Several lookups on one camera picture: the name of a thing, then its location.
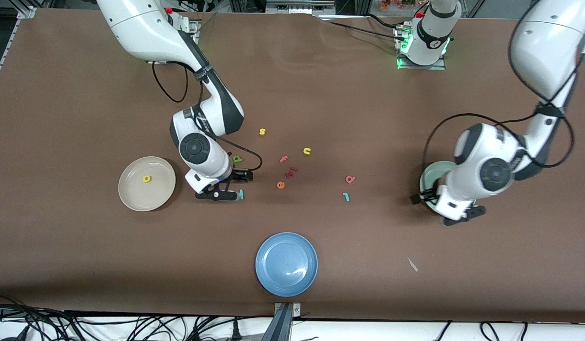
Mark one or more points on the blue plate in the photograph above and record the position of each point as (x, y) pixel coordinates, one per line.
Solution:
(286, 264)

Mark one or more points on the black power plug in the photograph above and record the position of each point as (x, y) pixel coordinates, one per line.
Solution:
(235, 331)

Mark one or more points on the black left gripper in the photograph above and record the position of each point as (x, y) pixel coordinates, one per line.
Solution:
(428, 196)

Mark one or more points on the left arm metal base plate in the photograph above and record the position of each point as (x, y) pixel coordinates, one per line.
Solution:
(422, 67)

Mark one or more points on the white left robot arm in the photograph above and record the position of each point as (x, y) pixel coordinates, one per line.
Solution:
(543, 47)

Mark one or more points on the beige plate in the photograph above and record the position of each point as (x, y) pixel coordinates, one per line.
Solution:
(160, 199)

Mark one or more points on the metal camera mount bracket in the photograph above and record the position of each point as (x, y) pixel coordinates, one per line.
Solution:
(284, 327)

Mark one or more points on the brown table cover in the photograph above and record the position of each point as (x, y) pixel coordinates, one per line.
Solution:
(292, 94)

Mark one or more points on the aluminium frame corner post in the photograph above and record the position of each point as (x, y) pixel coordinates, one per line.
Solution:
(26, 13)

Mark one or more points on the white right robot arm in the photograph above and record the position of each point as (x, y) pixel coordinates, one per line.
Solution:
(141, 33)

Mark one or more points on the orange flower decoration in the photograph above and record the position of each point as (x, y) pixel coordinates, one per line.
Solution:
(396, 4)

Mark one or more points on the grey metal box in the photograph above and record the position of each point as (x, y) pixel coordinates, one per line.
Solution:
(297, 5)

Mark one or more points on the green plate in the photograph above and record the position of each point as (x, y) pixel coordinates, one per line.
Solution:
(432, 176)

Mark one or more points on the white paper scrap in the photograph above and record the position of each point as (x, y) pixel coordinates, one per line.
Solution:
(412, 264)

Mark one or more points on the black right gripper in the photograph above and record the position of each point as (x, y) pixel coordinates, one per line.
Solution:
(236, 174)

